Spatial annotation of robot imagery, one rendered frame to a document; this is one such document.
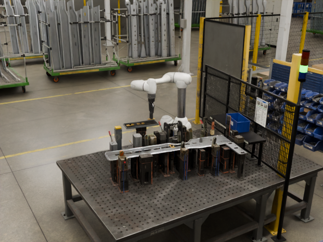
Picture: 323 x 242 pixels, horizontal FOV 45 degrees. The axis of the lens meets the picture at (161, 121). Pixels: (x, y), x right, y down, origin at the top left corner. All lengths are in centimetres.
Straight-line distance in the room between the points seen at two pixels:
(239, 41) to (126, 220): 379
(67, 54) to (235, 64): 548
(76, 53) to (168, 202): 783
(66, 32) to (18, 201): 623
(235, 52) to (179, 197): 327
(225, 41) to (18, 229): 421
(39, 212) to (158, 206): 183
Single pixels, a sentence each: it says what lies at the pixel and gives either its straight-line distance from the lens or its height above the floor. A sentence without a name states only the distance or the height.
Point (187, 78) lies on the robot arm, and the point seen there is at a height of 157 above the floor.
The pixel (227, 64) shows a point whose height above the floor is 132.
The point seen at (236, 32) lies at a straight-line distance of 638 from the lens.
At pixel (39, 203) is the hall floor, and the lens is 516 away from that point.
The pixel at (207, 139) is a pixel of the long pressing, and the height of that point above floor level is 100.
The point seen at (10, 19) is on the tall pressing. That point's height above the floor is 135.
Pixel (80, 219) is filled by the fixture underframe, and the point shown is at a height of 23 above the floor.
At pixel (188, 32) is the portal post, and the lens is 1104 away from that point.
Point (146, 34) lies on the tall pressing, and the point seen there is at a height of 95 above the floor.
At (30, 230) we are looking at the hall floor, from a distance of 471.
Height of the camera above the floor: 269
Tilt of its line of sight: 21 degrees down
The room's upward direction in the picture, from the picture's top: 1 degrees clockwise
